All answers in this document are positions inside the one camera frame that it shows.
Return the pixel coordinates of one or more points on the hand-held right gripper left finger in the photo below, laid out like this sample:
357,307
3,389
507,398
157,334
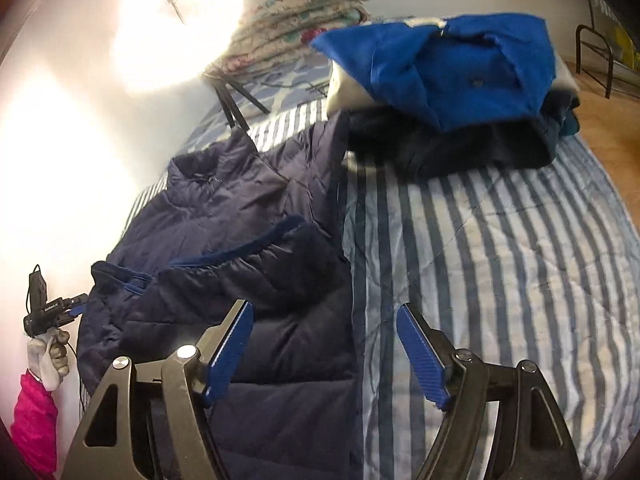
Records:
230,355

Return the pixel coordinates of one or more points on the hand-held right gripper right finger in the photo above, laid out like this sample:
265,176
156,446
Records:
422,360

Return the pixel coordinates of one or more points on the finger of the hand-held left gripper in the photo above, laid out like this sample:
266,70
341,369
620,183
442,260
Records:
77,305

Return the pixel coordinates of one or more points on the navy puffer jacket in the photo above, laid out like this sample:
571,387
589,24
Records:
280,270

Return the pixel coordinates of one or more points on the folded dark clothes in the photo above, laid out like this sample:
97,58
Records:
450,147

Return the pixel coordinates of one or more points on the black metal clothes rack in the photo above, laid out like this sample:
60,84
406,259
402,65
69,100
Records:
592,55

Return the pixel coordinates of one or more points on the person's left hand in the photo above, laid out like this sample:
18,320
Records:
50,360

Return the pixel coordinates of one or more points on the striped blue white quilt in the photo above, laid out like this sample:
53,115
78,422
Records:
490,260

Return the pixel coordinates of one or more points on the black lamp tripod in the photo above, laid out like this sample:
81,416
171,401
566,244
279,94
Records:
235,105

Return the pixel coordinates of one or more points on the patterned blue bedsheet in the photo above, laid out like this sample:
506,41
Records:
295,77

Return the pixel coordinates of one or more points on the bright round lamp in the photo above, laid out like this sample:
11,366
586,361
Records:
170,35

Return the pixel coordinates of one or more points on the bright blue garment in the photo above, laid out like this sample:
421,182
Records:
450,70

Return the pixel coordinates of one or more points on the folded floral blanket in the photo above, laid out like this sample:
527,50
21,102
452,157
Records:
300,15

